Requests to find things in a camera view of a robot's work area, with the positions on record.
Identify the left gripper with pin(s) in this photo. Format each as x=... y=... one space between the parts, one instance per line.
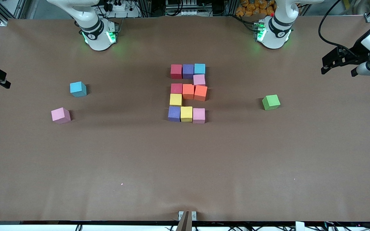
x=357 y=54

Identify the cyan foam cube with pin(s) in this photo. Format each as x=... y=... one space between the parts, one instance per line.
x=199 y=68
x=77 y=88

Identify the orange foam cube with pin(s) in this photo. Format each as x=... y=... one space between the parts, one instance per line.
x=201 y=93
x=188 y=91

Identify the pink foam cube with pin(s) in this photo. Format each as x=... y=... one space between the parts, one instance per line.
x=59 y=115
x=199 y=80
x=199 y=115

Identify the purple foam cube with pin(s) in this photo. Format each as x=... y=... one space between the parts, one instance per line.
x=188 y=71
x=174 y=114

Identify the yellow foam cube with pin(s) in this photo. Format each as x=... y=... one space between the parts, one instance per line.
x=175 y=99
x=186 y=114

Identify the red foam cube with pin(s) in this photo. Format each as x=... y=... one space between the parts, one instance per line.
x=176 y=88
x=176 y=71

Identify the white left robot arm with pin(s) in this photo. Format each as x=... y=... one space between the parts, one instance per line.
x=278 y=25

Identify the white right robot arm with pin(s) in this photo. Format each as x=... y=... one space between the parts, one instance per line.
x=92 y=22

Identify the green foam cube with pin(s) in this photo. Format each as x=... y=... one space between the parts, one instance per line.
x=271 y=102

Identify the pile of orange fruits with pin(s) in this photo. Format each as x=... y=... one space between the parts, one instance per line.
x=252 y=8

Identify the white power strip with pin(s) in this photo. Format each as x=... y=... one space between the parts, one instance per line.
x=189 y=12
x=118 y=6

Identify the brown table cover sheet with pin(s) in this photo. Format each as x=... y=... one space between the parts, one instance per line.
x=185 y=160

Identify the brown wooden strip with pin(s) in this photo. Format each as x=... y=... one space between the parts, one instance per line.
x=185 y=223

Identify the small metal bracket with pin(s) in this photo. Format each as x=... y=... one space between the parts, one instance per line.
x=180 y=214

